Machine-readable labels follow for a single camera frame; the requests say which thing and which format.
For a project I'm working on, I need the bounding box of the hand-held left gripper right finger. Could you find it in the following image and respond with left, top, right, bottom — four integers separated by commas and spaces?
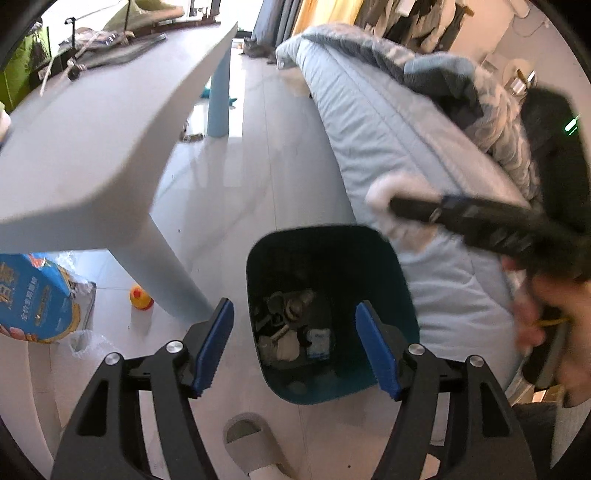
355, 300, 539, 480

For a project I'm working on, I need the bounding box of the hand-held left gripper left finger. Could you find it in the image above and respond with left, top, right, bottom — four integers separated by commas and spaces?
51, 298, 235, 480

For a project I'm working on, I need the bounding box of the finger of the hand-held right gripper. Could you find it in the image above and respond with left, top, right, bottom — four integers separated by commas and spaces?
390, 195, 532, 241

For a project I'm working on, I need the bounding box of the white sock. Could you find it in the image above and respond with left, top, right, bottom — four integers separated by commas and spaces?
366, 175, 439, 250

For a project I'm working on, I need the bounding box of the dark plastic waste bin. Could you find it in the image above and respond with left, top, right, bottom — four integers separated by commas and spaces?
246, 224, 421, 406

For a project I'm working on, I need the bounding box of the brown tape roll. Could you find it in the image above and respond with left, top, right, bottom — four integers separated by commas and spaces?
284, 290, 315, 320

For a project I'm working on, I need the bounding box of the person's right forearm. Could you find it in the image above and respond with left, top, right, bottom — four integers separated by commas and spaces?
551, 399, 591, 467

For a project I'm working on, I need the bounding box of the person's right hand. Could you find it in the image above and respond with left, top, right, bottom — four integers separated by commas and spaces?
501, 256, 591, 408

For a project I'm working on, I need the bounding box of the yellow rubber duck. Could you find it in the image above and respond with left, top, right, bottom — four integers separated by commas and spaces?
129, 285, 154, 310

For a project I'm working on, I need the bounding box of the bed with grey sheet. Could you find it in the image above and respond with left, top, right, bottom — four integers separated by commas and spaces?
276, 28, 546, 393

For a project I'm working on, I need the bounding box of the grey patterned blanket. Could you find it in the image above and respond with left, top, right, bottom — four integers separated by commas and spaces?
302, 23, 546, 204

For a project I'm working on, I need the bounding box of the clear plastic wrap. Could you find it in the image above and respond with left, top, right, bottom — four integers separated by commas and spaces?
69, 330, 112, 366

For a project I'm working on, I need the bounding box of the blue printed paper bag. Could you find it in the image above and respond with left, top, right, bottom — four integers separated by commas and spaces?
0, 253, 98, 346

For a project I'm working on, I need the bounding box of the light blue side table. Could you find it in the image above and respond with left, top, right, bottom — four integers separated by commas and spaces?
0, 21, 238, 326

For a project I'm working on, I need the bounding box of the yellow curtain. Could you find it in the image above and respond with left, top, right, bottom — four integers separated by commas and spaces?
291, 0, 365, 36

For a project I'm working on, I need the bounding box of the grey cat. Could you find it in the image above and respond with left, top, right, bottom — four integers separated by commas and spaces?
242, 39, 278, 64

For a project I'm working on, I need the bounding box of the grey curtain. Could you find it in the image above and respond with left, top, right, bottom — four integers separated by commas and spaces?
252, 0, 305, 45

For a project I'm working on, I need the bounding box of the green white fluffy slipper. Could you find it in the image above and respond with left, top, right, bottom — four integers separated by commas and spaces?
99, 0, 185, 34

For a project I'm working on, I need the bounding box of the green tote bag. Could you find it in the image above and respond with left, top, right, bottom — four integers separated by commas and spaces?
0, 23, 51, 112

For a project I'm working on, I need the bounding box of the round wall mirror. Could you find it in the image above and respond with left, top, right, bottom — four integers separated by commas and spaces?
503, 59, 539, 94

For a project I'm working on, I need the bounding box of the black wire stand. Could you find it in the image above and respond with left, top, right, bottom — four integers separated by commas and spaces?
60, 17, 168, 71

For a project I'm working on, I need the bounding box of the white cable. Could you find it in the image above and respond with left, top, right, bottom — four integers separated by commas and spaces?
39, 28, 116, 96

